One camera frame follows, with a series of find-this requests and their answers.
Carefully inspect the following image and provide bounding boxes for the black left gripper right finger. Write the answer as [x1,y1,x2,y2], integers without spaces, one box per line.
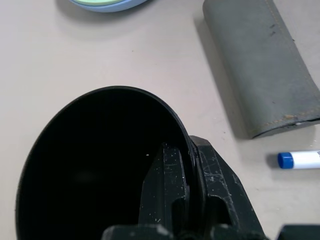
[188,135,266,237]

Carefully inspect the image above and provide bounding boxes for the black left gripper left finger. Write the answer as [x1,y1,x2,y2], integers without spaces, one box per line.
[138,142,191,226]

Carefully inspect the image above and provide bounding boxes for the black plastic cup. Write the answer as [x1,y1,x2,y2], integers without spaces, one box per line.
[15,85,196,240]

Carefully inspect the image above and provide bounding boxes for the grey glasses case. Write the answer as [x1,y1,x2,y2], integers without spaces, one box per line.
[201,0,320,140]

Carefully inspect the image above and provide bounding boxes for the blue capped whiteboard marker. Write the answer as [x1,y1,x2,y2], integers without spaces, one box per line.
[277,149,320,170]

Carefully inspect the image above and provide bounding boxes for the light blue plate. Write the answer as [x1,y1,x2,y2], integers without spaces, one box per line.
[66,0,149,14]

